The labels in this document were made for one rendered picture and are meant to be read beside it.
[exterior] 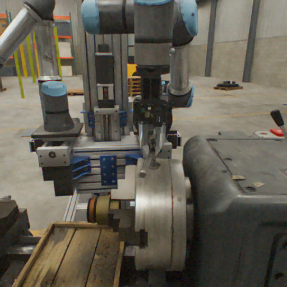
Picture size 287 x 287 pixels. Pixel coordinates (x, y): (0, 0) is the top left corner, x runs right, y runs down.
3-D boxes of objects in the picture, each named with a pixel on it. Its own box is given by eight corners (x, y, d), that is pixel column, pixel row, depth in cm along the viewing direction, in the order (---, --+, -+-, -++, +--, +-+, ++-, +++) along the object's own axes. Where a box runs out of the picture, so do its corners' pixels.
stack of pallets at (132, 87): (137, 93, 1088) (137, 75, 1063) (146, 96, 1015) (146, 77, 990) (109, 95, 1036) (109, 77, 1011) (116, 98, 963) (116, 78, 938)
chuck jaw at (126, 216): (147, 207, 71) (147, 228, 59) (147, 223, 72) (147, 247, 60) (109, 206, 71) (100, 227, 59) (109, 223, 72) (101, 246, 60)
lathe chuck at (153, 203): (163, 217, 95) (166, 142, 82) (169, 298, 67) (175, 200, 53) (139, 216, 95) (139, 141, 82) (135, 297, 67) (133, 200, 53)
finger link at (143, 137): (134, 162, 58) (135, 125, 54) (137, 151, 63) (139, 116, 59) (147, 163, 57) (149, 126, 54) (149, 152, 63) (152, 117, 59)
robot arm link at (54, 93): (46, 112, 120) (42, 83, 115) (42, 107, 131) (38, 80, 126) (71, 110, 125) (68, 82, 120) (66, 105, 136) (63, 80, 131)
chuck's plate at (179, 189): (172, 217, 95) (176, 142, 82) (182, 298, 66) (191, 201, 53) (163, 217, 95) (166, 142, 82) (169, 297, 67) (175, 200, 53)
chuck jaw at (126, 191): (147, 201, 78) (148, 165, 82) (147, 199, 73) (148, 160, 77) (112, 200, 78) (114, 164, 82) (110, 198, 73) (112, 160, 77)
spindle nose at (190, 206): (183, 216, 88) (187, 163, 79) (191, 267, 69) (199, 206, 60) (174, 215, 88) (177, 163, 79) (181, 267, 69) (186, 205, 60)
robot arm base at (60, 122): (47, 124, 137) (45, 106, 133) (75, 123, 138) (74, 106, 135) (40, 132, 123) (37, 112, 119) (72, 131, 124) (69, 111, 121)
